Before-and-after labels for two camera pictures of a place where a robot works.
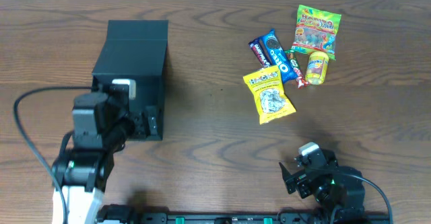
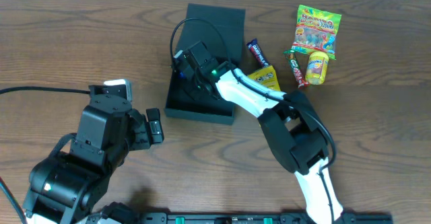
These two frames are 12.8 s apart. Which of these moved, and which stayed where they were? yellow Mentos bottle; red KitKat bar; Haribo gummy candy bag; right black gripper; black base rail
Moved: right black gripper
Stayed: red KitKat bar; yellow Mentos bottle; Haribo gummy candy bag; black base rail
